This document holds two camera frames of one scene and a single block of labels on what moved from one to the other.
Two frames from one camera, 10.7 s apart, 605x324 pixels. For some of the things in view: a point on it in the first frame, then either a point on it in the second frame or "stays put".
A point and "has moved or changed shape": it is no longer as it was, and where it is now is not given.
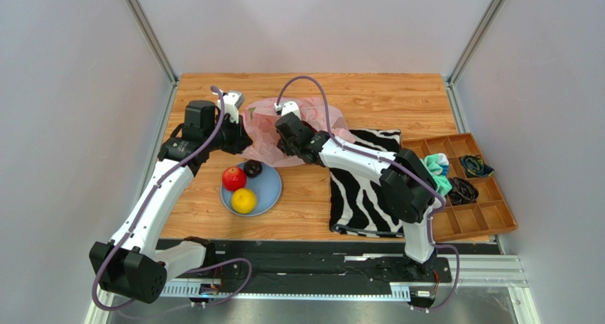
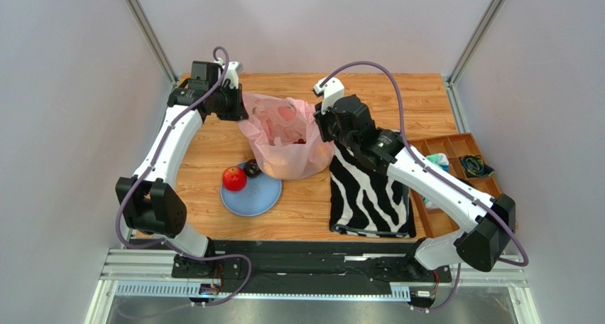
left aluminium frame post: (144, 25) stays put
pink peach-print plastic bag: (261, 116) has moved or changed shape
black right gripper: (282, 128) → (324, 123)
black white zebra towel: (358, 202) stays put
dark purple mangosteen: (253, 168) stays put
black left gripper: (241, 141) → (238, 112)
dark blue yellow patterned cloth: (474, 166) stays put
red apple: (233, 177) stays put
